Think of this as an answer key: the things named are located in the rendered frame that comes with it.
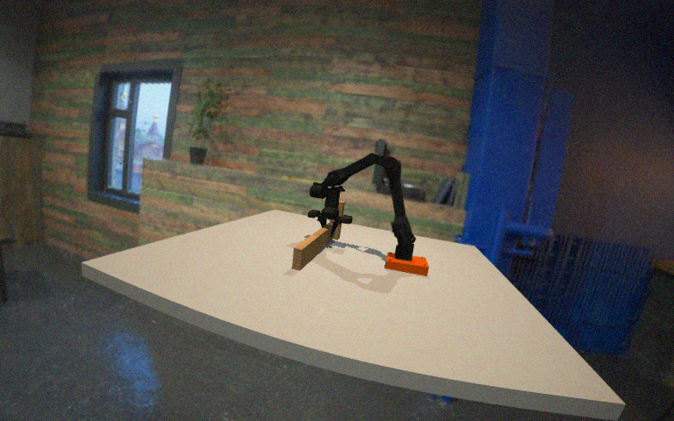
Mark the wooden post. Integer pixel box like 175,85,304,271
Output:
330,201,345,240

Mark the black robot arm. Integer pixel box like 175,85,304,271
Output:
310,153,416,261

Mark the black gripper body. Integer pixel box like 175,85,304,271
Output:
308,200,353,225

